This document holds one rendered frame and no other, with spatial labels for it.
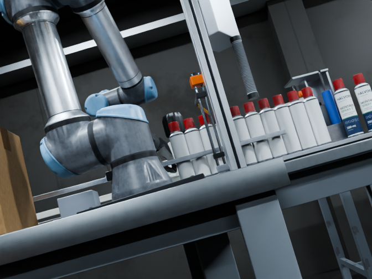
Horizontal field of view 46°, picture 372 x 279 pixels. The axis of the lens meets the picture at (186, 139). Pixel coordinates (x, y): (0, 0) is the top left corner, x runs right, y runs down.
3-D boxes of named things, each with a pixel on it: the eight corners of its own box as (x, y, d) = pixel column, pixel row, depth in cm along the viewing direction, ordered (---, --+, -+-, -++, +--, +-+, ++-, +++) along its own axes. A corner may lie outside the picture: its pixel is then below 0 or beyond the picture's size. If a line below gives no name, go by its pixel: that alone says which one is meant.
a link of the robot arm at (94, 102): (112, 85, 131) (123, 88, 142) (78, 97, 133) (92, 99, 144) (120, 110, 131) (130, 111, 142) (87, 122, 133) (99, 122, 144)
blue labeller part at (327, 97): (343, 135, 155) (328, 91, 157) (346, 133, 151) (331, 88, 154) (334, 137, 154) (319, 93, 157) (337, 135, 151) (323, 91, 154)
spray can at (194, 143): (210, 176, 147) (194, 119, 150) (213, 175, 142) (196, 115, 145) (195, 181, 146) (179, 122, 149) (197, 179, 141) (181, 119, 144)
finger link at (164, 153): (182, 166, 149) (163, 148, 150) (182, 165, 143) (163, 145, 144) (175, 173, 148) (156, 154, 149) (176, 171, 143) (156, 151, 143)
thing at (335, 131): (339, 143, 164) (318, 78, 168) (354, 137, 151) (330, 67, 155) (304, 152, 162) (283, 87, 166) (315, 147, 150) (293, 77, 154)
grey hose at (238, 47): (258, 98, 140) (239, 38, 144) (260, 95, 137) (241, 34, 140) (247, 101, 140) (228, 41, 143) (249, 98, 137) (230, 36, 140)
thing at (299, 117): (314, 148, 149) (296, 92, 152) (320, 145, 144) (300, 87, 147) (300, 152, 149) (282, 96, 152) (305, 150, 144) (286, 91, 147)
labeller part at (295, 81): (318, 79, 167) (317, 77, 167) (328, 70, 156) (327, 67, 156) (284, 88, 166) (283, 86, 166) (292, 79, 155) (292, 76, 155)
